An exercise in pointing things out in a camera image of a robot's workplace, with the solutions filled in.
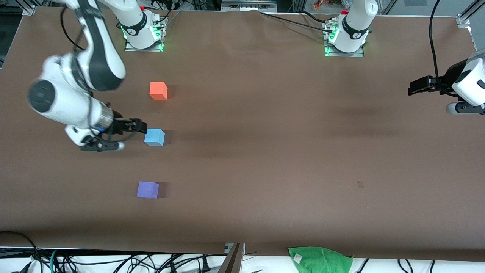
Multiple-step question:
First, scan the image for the orange foam block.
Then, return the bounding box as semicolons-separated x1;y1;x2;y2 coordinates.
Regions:
149;82;168;100

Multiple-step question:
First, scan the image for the teal cable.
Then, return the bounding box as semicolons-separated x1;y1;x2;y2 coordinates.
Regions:
48;249;62;273

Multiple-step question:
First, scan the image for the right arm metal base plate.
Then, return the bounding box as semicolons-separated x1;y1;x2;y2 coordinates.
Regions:
124;15;165;52

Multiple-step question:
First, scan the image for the black looped floor cable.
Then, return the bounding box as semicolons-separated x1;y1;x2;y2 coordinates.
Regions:
0;231;40;273

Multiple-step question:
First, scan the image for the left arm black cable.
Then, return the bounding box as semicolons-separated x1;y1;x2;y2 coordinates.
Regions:
429;0;455;95

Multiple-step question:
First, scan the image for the purple foam block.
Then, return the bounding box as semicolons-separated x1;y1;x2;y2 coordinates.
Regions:
136;181;160;199

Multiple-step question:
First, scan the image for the green microfiber cloth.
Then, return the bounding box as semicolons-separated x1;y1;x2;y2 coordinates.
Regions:
288;246;354;273

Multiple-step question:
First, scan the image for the grey equipment box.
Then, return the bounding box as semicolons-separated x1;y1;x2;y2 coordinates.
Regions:
221;0;278;12

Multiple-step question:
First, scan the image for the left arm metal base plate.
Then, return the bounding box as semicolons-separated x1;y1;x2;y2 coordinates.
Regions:
324;21;365;58

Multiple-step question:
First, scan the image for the long black table cable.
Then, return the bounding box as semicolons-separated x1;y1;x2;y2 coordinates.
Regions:
259;11;338;34

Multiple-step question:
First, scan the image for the light blue foam block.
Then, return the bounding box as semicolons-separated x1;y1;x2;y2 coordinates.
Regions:
144;128;166;147

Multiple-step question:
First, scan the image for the aluminium frame profile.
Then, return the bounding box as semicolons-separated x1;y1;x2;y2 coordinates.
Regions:
22;0;39;16
456;0;485;28

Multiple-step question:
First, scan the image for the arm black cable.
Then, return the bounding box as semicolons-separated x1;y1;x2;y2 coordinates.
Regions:
59;6;142;143
429;0;455;95

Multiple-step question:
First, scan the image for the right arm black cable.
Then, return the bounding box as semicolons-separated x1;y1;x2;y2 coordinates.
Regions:
59;6;142;143

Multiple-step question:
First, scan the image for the grey metal post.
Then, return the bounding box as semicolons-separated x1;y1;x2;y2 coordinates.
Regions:
218;243;246;273

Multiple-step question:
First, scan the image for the short black table cable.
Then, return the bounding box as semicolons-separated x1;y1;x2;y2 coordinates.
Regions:
301;11;334;24

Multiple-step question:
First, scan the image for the brown table mat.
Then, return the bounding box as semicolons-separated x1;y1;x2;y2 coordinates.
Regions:
0;8;485;262

